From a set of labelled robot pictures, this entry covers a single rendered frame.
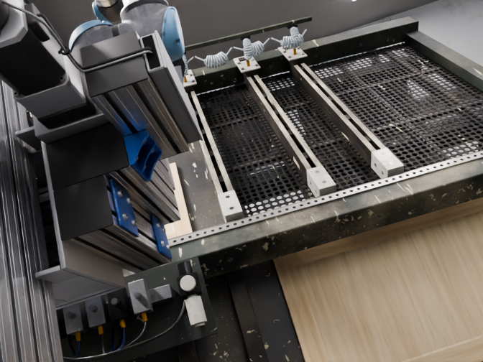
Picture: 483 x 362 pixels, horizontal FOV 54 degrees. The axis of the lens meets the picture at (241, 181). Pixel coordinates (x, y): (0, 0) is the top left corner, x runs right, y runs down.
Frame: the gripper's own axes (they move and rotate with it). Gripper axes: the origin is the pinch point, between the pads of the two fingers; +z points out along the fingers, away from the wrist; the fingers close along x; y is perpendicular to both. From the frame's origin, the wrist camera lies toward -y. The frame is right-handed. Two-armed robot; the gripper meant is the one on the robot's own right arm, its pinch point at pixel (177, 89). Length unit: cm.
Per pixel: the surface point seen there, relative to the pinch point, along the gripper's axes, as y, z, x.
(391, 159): 3, 42, -66
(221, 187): 6.5, 37.5, -4.9
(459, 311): -6, 99, -75
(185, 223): -5.1, 45.0, 9.4
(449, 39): 443, -10, -271
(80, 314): -43, 55, 36
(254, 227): -16, 50, -14
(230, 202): -6.7, 41.5, -7.9
